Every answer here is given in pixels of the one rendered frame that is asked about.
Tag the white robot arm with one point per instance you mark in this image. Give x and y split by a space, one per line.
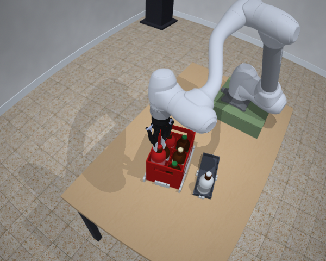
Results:
194 109

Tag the red bottle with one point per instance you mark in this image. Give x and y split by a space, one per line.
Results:
170 142
158 157

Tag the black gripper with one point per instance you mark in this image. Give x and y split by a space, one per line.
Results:
158 125

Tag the brown bottle with white cap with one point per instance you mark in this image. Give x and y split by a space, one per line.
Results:
167 152

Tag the white bottle with brown band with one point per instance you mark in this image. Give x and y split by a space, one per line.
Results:
205 183

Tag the brown glass bottle with cream cap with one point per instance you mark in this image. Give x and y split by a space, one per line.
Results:
179 156

